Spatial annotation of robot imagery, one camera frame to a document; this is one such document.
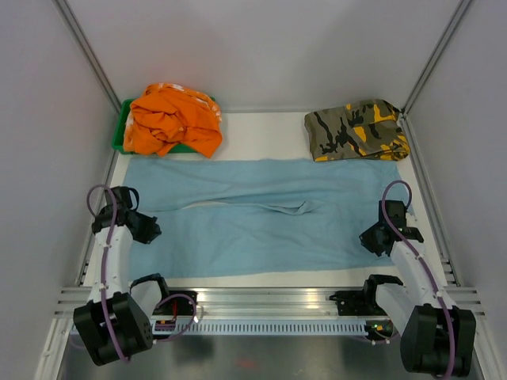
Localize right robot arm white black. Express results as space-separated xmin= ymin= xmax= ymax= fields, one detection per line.
xmin=360 ymin=200 xmax=476 ymax=379

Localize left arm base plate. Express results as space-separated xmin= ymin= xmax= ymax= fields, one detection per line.
xmin=154 ymin=290 xmax=198 ymax=317

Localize camouflage folded trousers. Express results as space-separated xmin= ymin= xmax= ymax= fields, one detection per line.
xmin=304 ymin=99 xmax=410 ymax=162

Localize slotted cable duct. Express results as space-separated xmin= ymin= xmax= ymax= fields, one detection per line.
xmin=153 ymin=318 xmax=391 ymax=337

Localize right aluminium frame post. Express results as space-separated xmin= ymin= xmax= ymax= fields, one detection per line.
xmin=402 ymin=0 xmax=475 ymax=115

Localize aluminium frame post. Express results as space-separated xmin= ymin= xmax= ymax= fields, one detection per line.
xmin=51 ymin=0 xmax=121 ymax=114
xmin=402 ymin=0 xmax=475 ymax=115

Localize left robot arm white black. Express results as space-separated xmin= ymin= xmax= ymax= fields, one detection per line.
xmin=73 ymin=186 xmax=173 ymax=366

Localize left aluminium frame post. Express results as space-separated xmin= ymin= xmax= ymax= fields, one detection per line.
xmin=51 ymin=0 xmax=121 ymax=114

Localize orange trousers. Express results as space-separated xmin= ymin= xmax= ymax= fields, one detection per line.
xmin=122 ymin=82 xmax=223 ymax=158

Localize green plastic bin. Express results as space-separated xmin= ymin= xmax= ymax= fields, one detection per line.
xmin=111 ymin=99 xmax=196 ymax=154

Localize light blue trousers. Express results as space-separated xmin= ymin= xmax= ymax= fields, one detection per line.
xmin=124 ymin=156 xmax=407 ymax=279

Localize aluminium front rail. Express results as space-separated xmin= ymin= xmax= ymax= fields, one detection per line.
xmin=52 ymin=286 xmax=486 ymax=319

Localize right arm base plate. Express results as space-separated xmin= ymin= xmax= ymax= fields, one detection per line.
xmin=329 ymin=291 xmax=387 ymax=317

